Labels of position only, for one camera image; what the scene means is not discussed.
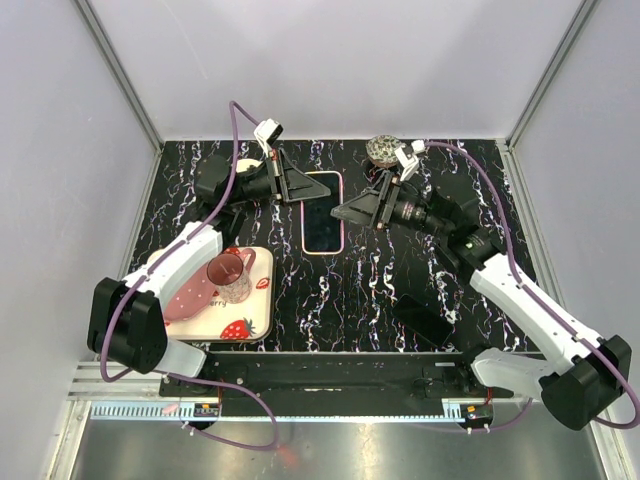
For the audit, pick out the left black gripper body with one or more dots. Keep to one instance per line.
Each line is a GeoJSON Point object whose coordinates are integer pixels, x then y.
{"type": "Point", "coordinates": [264, 182]}

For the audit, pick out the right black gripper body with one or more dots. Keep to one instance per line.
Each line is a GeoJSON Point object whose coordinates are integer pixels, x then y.
{"type": "Point", "coordinates": [396, 207]}

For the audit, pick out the pink phone case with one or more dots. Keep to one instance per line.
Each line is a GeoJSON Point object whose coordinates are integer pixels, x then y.
{"type": "Point", "coordinates": [342, 235]}

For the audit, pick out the black smartphone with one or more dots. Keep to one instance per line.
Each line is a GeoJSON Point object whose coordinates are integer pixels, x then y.
{"type": "Point", "coordinates": [423, 321]}

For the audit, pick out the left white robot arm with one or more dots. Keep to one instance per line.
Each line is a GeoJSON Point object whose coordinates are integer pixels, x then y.
{"type": "Point", "coordinates": [126, 321]}

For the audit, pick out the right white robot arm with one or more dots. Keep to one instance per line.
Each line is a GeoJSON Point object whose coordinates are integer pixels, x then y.
{"type": "Point", "coordinates": [580, 374]}

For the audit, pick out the cream white bowl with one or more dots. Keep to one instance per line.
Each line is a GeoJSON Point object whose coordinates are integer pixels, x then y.
{"type": "Point", "coordinates": [244, 165]}

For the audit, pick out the patterned ceramic bowl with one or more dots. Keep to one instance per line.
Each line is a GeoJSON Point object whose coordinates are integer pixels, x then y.
{"type": "Point", "coordinates": [381, 150]}

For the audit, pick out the pink glass mug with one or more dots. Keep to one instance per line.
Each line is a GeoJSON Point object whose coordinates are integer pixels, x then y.
{"type": "Point", "coordinates": [230, 274]}

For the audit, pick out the pink polka dot plate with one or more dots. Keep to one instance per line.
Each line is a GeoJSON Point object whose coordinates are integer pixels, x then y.
{"type": "Point", "coordinates": [191, 298]}

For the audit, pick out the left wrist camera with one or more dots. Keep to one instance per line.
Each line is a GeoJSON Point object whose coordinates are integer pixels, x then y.
{"type": "Point", "coordinates": [266, 133]}

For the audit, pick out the left aluminium frame post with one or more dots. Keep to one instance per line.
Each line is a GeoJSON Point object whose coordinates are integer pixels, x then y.
{"type": "Point", "coordinates": [115, 66]}

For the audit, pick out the aluminium frame post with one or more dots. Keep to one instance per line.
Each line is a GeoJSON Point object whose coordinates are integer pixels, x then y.
{"type": "Point", "coordinates": [571, 35]}
{"type": "Point", "coordinates": [115, 66]}

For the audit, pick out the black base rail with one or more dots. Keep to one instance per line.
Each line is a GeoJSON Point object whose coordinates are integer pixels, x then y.
{"type": "Point", "coordinates": [335, 386]}

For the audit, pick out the right aluminium frame post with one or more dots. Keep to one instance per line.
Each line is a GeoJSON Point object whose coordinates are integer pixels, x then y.
{"type": "Point", "coordinates": [571, 35]}

